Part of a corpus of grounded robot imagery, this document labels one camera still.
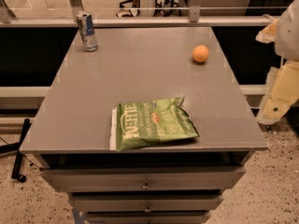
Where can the black stand leg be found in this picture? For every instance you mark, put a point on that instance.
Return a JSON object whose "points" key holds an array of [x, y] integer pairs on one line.
{"points": [[16, 147]]}

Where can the grey drawer cabinet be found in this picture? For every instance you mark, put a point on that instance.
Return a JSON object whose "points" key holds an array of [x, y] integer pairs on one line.
{"points": [[178, 182]]}

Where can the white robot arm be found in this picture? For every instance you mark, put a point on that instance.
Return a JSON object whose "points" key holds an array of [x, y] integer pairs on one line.
{"points": [[287, 40]]}

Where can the orange fruit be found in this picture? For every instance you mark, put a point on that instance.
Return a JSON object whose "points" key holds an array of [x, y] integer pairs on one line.
{"points": [[200, 53]]}

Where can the redbull can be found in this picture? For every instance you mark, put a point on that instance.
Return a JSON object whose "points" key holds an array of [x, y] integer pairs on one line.
{"points": [[86, 30]]}

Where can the black office chair base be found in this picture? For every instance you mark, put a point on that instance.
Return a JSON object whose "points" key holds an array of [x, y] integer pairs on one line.
{"points": [[149, 8]]}

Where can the green kettle chips bag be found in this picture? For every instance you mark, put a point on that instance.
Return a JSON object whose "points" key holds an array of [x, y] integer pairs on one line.
{"points": [[138, 125]]}

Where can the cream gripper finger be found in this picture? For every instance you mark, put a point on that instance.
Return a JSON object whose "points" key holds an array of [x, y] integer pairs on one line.
{"points": [[282, 91], [269, 33]]}

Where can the metal rail bracket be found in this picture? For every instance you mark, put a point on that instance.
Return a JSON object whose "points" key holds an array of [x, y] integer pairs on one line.
{"points": [[194, 13]]}

